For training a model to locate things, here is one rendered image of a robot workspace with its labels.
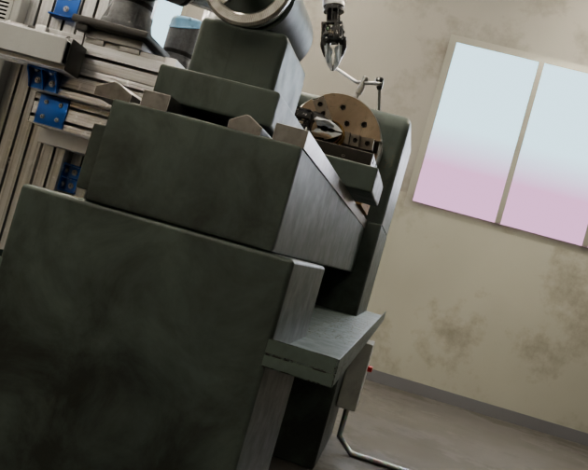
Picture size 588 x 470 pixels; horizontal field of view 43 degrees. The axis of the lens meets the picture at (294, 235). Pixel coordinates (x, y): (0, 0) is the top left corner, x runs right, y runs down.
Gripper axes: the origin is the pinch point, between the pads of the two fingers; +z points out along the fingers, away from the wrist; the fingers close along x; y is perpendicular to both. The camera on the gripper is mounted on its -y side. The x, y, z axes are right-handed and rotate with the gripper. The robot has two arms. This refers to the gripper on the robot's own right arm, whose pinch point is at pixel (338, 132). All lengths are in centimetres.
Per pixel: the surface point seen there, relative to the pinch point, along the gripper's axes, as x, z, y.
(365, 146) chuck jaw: -0.4, 8.0, -11.2
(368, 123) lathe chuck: 7.8, 6.3, -15.2
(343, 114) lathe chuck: 8.9, -2.2, -15.1
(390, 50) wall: 114, -26, -288
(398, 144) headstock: 6.5, 16.2, -30.9
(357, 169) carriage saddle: -17, 16, 58
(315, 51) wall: 101, -76, -285
